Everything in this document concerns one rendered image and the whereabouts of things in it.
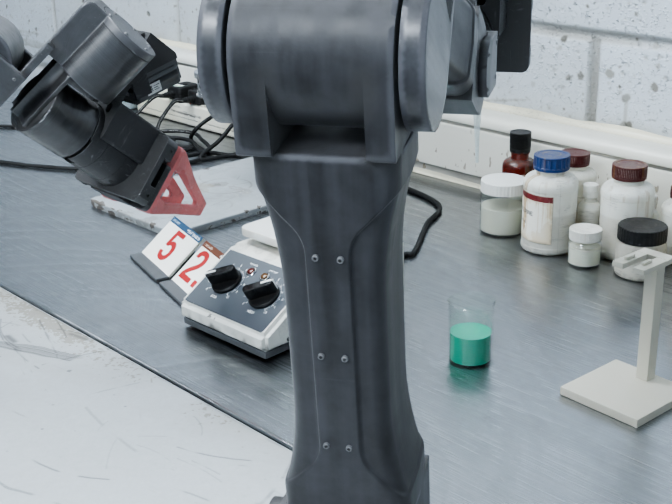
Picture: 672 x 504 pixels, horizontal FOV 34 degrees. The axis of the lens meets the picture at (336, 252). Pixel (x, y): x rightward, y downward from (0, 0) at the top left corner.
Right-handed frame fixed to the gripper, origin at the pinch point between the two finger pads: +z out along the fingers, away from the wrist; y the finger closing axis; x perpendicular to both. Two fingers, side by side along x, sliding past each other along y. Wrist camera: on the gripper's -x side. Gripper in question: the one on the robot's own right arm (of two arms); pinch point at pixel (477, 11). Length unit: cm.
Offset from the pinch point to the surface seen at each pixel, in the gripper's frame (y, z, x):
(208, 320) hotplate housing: 25.5, -0.5, 30.3
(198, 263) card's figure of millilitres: 31.5, 12.6, 29.6
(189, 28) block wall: 64, 96, 18
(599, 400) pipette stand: -12.1, -6.9, 31.5
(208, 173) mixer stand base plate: 45, 51, 31
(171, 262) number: 35.8, 15.2, 30.8
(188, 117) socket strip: 59, 80, 30
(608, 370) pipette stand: -12.7, -1.0, 31.5
